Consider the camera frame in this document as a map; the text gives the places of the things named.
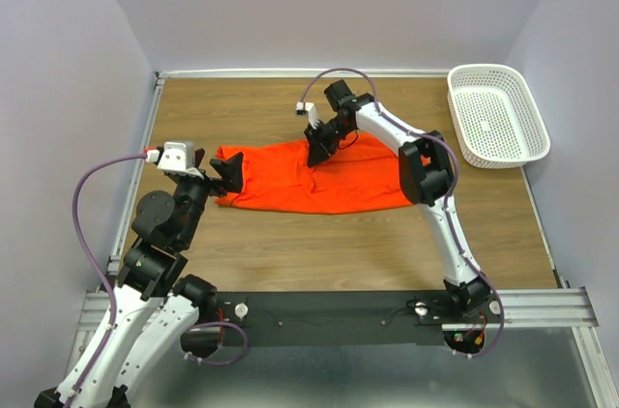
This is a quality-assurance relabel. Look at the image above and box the aluminium frame rail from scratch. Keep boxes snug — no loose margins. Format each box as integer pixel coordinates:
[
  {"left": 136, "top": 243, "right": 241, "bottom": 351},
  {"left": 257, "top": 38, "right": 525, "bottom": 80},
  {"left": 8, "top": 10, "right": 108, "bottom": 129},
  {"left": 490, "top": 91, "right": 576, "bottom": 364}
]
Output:
[{"left": 56, "top": 70, "right": 619, "bottom": 408}]

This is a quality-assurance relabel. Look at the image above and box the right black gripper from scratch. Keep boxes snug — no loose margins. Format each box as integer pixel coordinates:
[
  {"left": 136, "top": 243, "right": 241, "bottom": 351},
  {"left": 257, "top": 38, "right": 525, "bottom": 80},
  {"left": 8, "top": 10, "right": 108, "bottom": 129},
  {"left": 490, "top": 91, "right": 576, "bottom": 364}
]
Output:
[{"left": 302, "top": 118, "right": 352, "bottom": 170}]

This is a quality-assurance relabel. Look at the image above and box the purple cable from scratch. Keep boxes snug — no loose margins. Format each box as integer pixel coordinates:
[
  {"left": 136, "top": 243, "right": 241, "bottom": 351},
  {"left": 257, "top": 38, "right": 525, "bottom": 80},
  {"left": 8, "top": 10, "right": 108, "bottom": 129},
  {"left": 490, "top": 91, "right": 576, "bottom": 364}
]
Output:
[
  {"left": 299, "top": 67, "right": 507, "bottom": 360},
  {"left": 57, "top": 152, "right": 249, "bottom": 408}
]

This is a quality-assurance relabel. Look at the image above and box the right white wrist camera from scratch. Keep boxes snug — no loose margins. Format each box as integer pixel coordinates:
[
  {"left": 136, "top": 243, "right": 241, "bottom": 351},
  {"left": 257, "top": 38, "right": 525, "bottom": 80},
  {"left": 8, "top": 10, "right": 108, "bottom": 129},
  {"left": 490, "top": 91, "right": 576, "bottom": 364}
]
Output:
[{"left": 295, "top": 101, "right": 321, "bottom": 130}]

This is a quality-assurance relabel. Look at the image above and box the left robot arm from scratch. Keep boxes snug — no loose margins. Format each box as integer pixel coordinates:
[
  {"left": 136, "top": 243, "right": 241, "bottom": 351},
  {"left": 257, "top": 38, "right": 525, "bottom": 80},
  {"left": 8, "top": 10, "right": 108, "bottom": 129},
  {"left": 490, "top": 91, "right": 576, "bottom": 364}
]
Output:
[{"left": 34, "top": 142, "right": 249, "bottom": 407}]

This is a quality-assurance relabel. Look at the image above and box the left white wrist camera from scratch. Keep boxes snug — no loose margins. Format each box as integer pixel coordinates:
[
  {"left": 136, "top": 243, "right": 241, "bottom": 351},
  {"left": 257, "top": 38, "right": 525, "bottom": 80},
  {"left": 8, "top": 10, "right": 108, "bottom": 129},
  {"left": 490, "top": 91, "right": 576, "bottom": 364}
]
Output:
[{"left": 144, "top": 141, "right": 204, "bottom": 179}]

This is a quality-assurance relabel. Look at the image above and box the white perforated plastic basket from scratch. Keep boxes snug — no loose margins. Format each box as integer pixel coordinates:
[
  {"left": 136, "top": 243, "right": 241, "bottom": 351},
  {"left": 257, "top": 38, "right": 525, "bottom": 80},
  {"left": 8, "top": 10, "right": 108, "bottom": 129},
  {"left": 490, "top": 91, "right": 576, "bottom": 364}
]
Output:
[{"left": 447, "top": 64, "right": 551, "bottom": 169}]

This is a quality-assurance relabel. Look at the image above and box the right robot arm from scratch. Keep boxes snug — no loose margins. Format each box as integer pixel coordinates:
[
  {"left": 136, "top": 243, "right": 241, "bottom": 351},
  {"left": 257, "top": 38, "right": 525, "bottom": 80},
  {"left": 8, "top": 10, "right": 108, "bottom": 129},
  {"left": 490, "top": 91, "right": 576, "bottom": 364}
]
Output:
[{"left": 295, "top": 79, "right": 492, "bottom": 323}]

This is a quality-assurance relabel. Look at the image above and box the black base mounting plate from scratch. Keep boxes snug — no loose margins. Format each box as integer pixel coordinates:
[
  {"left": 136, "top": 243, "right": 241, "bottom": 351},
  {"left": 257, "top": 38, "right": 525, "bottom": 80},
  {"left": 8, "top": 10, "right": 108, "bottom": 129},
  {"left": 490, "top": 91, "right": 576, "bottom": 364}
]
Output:
[{"left": 199, "top": 290, "right": 499, "bottom": 347}]

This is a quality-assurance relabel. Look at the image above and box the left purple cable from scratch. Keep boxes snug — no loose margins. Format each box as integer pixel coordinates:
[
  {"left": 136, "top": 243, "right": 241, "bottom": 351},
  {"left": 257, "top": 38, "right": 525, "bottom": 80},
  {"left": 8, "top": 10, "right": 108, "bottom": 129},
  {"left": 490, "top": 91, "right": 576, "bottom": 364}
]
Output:
[{"left": 57, "top": 152, "right": 249, "bottom": 408}]

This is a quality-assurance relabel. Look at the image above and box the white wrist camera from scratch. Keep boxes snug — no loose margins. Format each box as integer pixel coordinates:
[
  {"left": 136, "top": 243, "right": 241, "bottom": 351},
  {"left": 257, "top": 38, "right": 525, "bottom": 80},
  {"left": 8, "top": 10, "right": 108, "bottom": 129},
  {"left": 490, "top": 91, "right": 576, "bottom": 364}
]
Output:
[
  {"left": 144, "top": 141, "right": 204, "bottom": 179},
  {"left": 295, "top": 101, "right": 321, "bottom": 130}
]

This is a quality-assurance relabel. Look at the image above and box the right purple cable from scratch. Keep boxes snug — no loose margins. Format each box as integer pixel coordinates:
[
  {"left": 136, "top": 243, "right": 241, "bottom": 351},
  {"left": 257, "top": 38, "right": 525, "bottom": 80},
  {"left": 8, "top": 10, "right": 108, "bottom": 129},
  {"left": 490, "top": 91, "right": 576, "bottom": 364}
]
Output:
[{"left": 299, "top": 67, "right": 507, "bottom": 360}]

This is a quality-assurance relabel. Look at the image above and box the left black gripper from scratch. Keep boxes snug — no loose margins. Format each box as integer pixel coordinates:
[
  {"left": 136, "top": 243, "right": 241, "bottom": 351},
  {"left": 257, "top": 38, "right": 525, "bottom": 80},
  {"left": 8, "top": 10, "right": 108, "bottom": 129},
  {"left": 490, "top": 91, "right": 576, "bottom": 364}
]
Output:
[{"left": 174, "top": 148, "right": 244, "bottom": 248}]

